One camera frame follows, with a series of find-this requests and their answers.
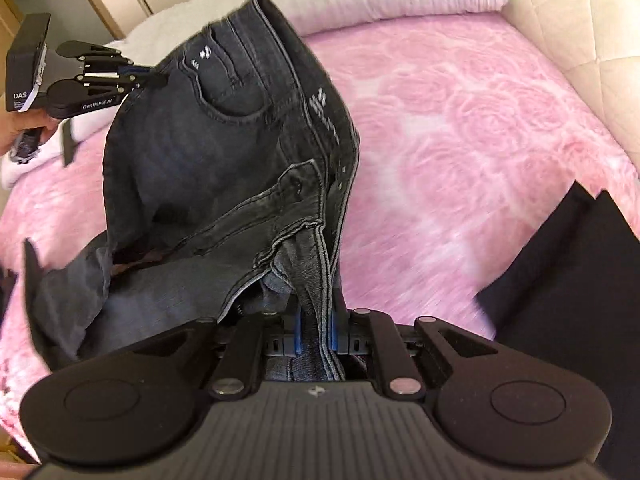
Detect black garment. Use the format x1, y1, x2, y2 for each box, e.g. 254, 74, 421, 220
476, 183, 640, 479

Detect pink rose blanket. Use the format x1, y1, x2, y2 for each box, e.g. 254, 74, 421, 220
1, 16, 639, 432

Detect beige padded headboard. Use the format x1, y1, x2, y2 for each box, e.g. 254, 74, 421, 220
502, 0, 639, 165

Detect dark grey jeans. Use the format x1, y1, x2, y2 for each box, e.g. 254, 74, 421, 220
25, 0, 359, 382

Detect person left hand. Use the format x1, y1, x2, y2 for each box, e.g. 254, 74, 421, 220
0, 110, 61, 156

